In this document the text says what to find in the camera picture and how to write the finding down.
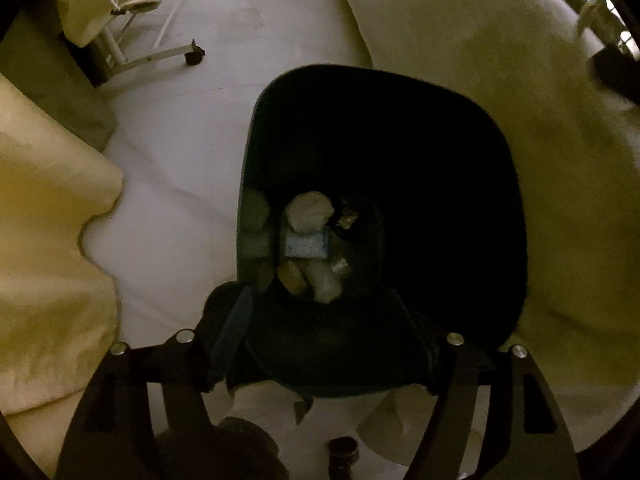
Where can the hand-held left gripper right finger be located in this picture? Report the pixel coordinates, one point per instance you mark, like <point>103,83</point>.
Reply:
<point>457,385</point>

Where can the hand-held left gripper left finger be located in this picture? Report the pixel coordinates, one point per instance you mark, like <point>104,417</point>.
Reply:
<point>234,327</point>

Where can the clear plastic wrapper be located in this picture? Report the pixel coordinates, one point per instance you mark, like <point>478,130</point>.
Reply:
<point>325,282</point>

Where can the white tissue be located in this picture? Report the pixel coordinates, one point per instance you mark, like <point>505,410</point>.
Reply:
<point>307,210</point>

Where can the black snack packet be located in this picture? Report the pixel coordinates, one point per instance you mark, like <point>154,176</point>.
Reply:
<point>347,215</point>

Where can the dark trash bin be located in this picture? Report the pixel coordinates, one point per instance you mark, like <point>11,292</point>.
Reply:
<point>400,185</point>

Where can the tan crumpled paper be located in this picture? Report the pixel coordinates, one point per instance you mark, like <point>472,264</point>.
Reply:
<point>293,277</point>

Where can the blue and white packet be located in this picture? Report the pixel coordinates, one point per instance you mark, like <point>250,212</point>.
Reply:
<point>306,245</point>

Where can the yellow cloth garment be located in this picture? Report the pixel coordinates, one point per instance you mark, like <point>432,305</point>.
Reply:
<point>45,240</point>

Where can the white rolling stand base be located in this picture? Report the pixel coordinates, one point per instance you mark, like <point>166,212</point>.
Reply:
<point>145,57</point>

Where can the yellow cloth on right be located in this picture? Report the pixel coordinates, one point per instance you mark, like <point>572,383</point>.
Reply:
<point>500,60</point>

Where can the dark blurry object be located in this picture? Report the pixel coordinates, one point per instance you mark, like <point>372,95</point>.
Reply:
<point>612,72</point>

